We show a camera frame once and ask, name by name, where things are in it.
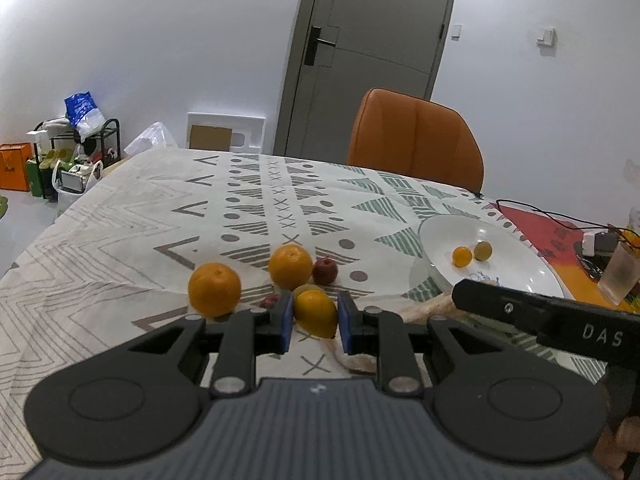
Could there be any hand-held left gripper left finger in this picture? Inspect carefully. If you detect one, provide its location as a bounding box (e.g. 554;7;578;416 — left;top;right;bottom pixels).
127;292;296;397

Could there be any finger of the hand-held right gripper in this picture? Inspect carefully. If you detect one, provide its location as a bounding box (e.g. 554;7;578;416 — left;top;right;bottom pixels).
452;278;546;335

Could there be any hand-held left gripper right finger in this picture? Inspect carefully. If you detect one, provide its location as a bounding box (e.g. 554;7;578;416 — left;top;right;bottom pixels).
336;291;507;397

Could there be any yellow lemon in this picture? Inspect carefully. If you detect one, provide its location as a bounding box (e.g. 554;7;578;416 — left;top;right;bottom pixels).
294;290;339;338

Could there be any small red apple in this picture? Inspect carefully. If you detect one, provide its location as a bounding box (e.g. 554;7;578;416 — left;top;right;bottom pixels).
312;258;339;286

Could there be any large orange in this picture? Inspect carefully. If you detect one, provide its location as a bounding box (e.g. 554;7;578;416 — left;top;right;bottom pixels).
268;245;314;291
188;263;242;318

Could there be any white plate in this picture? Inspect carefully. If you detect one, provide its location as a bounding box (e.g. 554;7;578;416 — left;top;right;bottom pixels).
417;215;566;311

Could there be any person's right hand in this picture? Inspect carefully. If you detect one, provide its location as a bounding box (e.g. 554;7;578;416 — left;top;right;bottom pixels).
595;407;640;480

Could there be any clear plastic cup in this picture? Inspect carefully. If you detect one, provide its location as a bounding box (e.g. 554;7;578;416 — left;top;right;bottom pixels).
597;242;640;306

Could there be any red and orange mat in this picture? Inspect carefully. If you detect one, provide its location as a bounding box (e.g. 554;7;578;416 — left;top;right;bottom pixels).
492;202;640;321

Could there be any white charger with grey adapter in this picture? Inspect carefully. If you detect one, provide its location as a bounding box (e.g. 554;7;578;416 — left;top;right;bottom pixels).
580;231;619;259

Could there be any patterned white tablecloth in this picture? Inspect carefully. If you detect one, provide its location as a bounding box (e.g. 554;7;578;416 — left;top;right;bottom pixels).
0;149;640;480

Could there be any orange leather chair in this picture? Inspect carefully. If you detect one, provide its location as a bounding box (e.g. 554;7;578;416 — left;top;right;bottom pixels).
346;88;485;195

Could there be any white foam packaging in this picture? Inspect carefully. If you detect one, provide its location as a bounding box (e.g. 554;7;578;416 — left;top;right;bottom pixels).
186;112;266;153

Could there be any brown cardboard sheet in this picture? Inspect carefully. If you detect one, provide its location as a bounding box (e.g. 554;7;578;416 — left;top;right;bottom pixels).
189;125;233;151

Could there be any clear plastic bag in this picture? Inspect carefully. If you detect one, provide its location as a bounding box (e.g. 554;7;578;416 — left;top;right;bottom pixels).
123;121;179;158

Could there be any white bag with items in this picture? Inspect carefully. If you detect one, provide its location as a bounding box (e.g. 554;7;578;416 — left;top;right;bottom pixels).
51;157;104;218

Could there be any black metal rack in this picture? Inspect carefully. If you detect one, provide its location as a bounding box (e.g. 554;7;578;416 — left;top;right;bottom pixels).
32;118;121;199

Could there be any grey door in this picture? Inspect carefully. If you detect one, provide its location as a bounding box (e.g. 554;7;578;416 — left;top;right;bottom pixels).
272;0;462;163

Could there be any green box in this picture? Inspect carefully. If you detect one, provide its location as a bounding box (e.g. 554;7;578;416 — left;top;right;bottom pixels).
26;159;48;197

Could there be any blue and white bag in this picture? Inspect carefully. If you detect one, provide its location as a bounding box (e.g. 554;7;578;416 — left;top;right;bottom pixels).
64;91;106;141

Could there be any orange box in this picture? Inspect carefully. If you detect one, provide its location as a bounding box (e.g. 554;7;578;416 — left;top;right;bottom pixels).
0;143;33;192

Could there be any black cable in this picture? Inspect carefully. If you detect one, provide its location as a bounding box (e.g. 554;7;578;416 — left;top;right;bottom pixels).
495;199;628;235

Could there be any black door handle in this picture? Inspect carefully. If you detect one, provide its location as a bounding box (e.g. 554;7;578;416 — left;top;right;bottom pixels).
304;25;339;67

